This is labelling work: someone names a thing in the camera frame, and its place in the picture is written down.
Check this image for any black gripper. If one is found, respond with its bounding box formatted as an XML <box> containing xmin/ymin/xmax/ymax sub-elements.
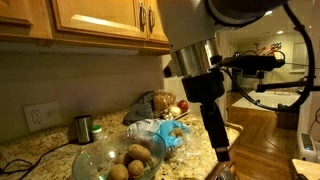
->
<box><xmin>182</xmin><ymin>68</ymin><xmax>232</xmax><ymax>163</ymax></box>

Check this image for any blue and clear potato bag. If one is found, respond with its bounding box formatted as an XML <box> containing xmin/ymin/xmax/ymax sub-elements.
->
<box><xmin>126</xmin><ymin>118</ymin><xmax>208</xmax><ymax>161</ymax></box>

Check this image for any wooden base cabinet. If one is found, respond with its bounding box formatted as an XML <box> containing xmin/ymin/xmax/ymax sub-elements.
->
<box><xmin>206</xmin><ymin>122</ymin><xmax>244</xmax><ymax>180</ymax></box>

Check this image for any red apple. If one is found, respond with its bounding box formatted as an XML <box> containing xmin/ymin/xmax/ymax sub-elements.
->
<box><xmin>177</xmin><ymin>99</ymin><xmax>190</xmax><ymax>114</ymax></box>

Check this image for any yellow onion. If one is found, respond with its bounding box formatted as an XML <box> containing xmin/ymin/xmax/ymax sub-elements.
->
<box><xmin>169</xmin><ymin>104</ymin><xmax>183</xmax><ymax>118</ymax></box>

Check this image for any white garlic bulb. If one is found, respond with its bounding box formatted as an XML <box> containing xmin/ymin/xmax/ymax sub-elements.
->
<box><xmin>161</xmin><ymin>109</ymin><xmax>172</xmax><ymax>120</ymax></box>

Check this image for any brown stuffed toy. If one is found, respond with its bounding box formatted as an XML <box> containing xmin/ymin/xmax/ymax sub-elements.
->
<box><xmin>152</xmin><ymin>90</ymin><xmax>178</xmax><ymax>113</ymax></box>

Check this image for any white small appliance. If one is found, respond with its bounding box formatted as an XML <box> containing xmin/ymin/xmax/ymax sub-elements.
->
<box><xmin>297</xmin><ymin>132</ymin><xmax>320</xmax><ymax>164</ymax></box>

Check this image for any red bicycle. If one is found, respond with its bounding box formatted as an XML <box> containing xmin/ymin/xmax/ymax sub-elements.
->
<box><xmin>240</xmin><ymin>42</ymin><xmax>287</xmax><ymax>58</ymax></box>

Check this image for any light wooden board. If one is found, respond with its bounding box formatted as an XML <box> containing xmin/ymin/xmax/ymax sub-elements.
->
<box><xmin>291</xmin><ymin>158</ymin><xmax>320</xmax><ymax>180</ymax></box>

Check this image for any window with white blinds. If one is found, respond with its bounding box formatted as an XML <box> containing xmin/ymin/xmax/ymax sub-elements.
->
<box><xmin>292</xmin><ymin>41</ymin><xmax>310</xmax><ymax>74</ymax></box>

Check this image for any small green-lidded jar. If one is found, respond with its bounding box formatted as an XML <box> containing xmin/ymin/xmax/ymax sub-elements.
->
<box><xmin>91</xmin><ymin>124</ymin><xmax>104</xmax><ymax>143</ymax></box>

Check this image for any clear glass bowl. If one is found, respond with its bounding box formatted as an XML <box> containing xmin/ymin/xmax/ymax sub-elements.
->
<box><xmin>71</xmin><ymin>130</ymin><xmax>167</xmax><ymax>180</ymax></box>

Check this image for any stainless steel canister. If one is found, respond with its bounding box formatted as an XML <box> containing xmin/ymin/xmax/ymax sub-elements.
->
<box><xmin>73</xmin><ymin>114</ymin><xmax>95</xmax><ymax>145</ymax></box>

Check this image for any black wrist-mounted camera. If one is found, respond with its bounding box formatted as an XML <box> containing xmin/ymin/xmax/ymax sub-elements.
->
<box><xmin>210</xmin><ymin>54</ymin><xmax>278</xmax><ymax>76</ymax></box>

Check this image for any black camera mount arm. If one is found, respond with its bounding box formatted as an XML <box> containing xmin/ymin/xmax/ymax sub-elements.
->
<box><xmin>254</xmin><ymin>69</ymin><xmax>320</xmax><ymax>94</ymax></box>

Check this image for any black stereo camera bar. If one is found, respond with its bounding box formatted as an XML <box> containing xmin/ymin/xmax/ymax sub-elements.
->
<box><xmin>275</xmin><ymin>58</ymin><xmax>287</xmax><ymax>69</ymax></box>

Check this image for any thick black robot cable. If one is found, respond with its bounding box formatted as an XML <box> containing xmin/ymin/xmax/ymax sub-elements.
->
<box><xmin>219</xmin><ymin>2</ymin><xmax>316</xmax><ymax>114</ymax></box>

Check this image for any dark metal cabinet handle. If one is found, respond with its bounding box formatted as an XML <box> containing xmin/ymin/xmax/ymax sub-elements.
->
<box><xmin>138</xmin><ymin>1</ymin><xmax>148</xmax><ymax>33</ymax></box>
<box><xmin>147</xmin><ymin>5</ymin><xmax>156</xmax><ymax>34</ymax></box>

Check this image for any thin black power cord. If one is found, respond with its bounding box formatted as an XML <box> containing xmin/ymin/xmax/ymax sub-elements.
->
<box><xmin>0</xmin><ymin>139</ymin><xmax>79</xmax><ymax>177</ymax></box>

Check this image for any wooden wall cabinet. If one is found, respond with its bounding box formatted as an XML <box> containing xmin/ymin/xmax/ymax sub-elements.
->
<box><xmin>0</xmin><ymin>0</ymin><xmax>171</xmax><ymax>57</ymax></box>

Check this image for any white wall outlet plate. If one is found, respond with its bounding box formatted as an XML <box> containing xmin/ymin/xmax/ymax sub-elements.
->
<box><xmin>23</xmin><ymin>101</ymin><xmax>63</xmax><ymax>133</ymax></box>

